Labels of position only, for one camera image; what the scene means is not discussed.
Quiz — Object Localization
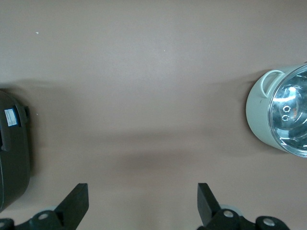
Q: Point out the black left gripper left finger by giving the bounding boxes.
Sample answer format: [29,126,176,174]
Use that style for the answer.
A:
[16,183,90,230]

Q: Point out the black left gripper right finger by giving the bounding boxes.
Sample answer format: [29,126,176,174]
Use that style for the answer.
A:
[196,183,291,230]

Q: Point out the round glass pot lid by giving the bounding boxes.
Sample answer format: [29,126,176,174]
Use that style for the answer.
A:
[267,62,307,158]

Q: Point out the black rice cooker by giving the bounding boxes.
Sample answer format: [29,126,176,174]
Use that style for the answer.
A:
[0,88,32,213]

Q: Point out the steel pot pale green handles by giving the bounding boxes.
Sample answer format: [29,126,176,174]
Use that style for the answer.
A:
[246,61,307,159]

